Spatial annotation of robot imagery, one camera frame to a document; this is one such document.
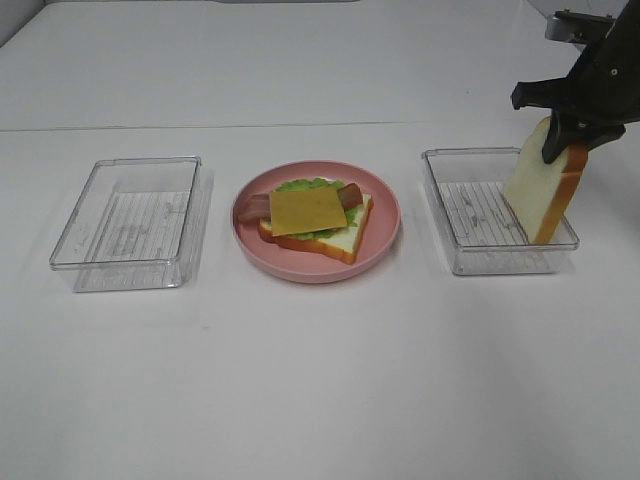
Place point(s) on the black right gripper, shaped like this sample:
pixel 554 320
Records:
pixel 601 89

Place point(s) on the bread slice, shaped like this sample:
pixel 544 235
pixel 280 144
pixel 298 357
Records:
pixel 342 244
pixel 539 193

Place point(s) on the green lettuce leaf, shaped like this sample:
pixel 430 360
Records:
pixel 306 184

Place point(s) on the yellow cheese slice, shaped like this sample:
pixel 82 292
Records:
pixel 303 211

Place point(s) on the bacon strip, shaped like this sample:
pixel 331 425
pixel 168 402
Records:
pixel 350 196
pixel 255 208

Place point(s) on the clear right plastic tray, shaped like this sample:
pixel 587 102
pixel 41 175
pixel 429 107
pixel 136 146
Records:
pixel 479 233

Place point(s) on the clear plastic tray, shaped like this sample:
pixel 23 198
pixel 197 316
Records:
pixel 479 233
pixel 133 227

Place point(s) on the pink round plate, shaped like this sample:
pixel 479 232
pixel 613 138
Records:
pixel 314 268

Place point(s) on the clear left plastic tray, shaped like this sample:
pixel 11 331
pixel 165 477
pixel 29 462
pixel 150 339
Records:
pixel 133 227

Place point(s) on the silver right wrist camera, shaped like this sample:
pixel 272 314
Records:
pixel 579 29

